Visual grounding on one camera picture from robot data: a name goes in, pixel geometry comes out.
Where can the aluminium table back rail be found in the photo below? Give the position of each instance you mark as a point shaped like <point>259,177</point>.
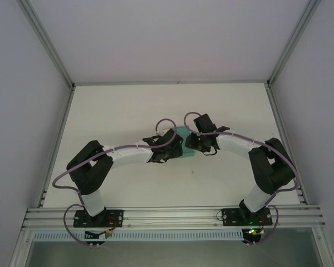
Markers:
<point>169,82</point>

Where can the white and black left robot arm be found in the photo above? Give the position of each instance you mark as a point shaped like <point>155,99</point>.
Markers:
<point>130,157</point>

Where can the aluminium mounting rail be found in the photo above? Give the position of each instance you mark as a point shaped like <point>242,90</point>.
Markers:
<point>169,215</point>

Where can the aluminium frame post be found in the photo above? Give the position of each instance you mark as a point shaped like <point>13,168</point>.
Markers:
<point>44,41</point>
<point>295,41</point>

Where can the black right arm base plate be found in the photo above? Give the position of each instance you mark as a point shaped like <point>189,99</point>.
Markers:
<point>231,217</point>

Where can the teal paper box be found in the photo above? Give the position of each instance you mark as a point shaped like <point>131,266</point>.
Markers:
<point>187,153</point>

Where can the aluminium table side rail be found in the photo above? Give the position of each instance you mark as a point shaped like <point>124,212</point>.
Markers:
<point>62,125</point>
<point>279,125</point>

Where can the small wiring connector board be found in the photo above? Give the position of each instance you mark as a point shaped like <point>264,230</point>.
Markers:
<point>254,232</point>
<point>98,235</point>

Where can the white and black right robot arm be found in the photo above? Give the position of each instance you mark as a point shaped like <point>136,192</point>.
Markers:
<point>233,143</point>

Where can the grey metal sheet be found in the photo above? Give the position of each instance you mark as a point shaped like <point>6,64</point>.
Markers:
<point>169,254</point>

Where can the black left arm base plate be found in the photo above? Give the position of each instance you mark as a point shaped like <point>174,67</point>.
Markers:
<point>115,218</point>

